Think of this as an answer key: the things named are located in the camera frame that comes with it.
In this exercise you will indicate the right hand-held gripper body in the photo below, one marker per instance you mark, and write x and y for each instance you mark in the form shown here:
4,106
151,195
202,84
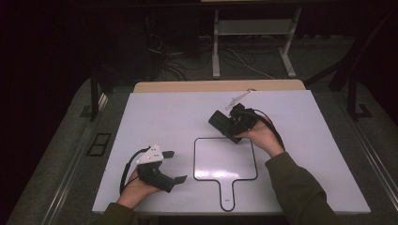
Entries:
244,118

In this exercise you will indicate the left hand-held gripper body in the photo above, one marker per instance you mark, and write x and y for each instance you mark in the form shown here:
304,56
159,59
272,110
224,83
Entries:
155,176

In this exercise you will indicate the black whiteboard eraser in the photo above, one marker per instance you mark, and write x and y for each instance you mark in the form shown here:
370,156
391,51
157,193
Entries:
220,123

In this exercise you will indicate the person's left hand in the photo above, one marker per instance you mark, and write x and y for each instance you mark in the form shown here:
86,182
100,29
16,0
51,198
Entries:
136,192

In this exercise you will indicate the person's right hand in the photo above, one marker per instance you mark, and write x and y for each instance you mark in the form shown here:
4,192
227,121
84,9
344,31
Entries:
264,137

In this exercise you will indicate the wooden table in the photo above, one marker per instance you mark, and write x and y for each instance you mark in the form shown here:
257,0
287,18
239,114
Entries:
203,85

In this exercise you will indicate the large white board sheet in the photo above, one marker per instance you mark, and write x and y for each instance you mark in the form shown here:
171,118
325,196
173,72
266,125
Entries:
175,115

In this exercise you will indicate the white metal stand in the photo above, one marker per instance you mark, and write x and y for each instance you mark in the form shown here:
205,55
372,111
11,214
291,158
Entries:
253,27

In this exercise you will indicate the black metal stand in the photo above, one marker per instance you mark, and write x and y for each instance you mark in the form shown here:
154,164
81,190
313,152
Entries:
352,97
94,93

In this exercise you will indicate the black rectangular floor frame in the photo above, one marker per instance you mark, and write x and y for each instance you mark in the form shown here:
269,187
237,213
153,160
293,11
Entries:
99,144

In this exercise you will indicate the aluminium floor rail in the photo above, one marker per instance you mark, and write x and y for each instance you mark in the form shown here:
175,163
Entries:
75,162
375,159

